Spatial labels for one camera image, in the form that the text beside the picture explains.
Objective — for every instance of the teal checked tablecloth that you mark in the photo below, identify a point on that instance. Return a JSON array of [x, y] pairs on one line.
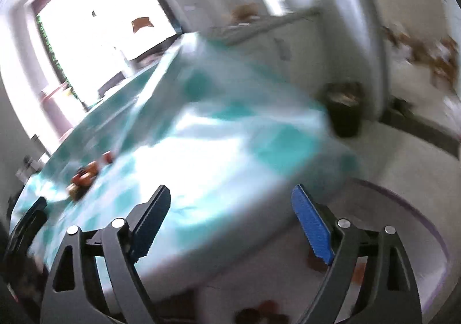
[[216, 151]]

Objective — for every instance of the orange mandarin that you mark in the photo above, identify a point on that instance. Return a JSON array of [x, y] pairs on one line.
[[93, 167]]

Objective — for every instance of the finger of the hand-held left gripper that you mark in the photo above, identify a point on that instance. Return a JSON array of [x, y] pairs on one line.
[[27, 223]]

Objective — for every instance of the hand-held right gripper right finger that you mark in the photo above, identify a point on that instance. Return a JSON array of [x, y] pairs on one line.
[[315, 226]]

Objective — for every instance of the pink thermos jug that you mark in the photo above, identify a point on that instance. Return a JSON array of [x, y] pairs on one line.
[[57, 108]]

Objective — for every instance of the bright window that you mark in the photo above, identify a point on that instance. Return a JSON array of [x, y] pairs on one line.
[[101, 21]]

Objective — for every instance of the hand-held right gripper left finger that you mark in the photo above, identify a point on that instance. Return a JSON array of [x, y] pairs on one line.
[[149, 226]]

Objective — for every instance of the black waste bin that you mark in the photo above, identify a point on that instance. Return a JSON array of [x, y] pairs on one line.
[[344, 109]]

